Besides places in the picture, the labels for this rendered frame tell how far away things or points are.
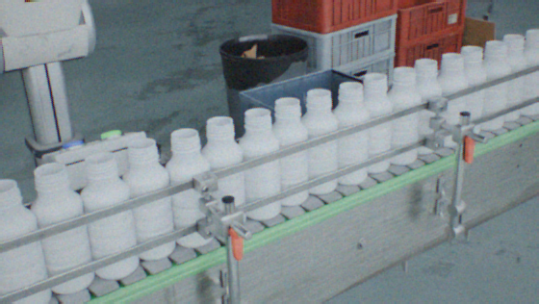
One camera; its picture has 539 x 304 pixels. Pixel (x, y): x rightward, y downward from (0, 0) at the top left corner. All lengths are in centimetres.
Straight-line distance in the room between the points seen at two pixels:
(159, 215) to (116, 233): 6
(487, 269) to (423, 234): 149
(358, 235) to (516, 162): 41
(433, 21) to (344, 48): 83
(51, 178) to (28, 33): 60
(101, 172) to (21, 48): 59
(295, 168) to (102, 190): 30
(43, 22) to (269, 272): 68
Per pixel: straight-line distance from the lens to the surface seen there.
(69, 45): 138
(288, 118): 94
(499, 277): 265
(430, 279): 257
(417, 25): 395
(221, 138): 88
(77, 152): 95
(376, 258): 113
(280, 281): 100
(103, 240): 84
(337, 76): 179
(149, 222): 86
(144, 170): 83
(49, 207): 80
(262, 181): 92
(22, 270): 81
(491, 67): 126
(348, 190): 104
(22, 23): 134
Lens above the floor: 150
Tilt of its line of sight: 25 degrees down
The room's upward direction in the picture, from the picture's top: 2 degrees counter-clockwise
